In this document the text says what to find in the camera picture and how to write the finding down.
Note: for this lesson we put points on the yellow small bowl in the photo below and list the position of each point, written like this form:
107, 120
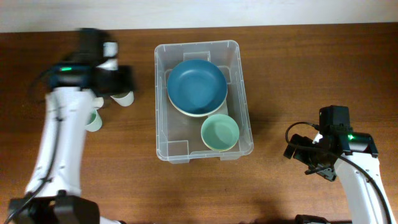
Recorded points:
220, 150

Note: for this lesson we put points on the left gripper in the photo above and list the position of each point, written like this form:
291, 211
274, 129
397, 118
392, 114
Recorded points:
129, 78

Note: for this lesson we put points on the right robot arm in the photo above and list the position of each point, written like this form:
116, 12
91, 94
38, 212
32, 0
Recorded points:
339, 152

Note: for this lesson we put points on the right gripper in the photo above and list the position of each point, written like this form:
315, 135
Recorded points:
300, 154

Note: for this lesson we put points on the white label in container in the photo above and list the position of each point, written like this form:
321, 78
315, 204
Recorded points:
228, 110

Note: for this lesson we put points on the mint green plastic cup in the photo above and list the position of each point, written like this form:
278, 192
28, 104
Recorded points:
94, 123

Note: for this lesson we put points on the cream large bowl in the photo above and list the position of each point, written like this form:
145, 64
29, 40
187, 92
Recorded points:
222, 109

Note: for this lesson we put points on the clear plastic storage container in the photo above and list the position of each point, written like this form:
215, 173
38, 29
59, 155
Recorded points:
178, 138

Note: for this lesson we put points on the cream plastic cup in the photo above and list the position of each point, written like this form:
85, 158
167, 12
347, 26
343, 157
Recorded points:
98, 103

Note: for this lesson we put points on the dark blue large bowl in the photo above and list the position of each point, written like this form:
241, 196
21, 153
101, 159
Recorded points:
197, 86

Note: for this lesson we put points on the grey plastic cup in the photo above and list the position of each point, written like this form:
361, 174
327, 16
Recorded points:
124, 99

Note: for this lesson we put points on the mint green small bowl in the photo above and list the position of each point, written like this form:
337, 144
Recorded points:
220, 131

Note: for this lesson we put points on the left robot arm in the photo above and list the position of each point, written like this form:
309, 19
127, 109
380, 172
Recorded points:
77, 85

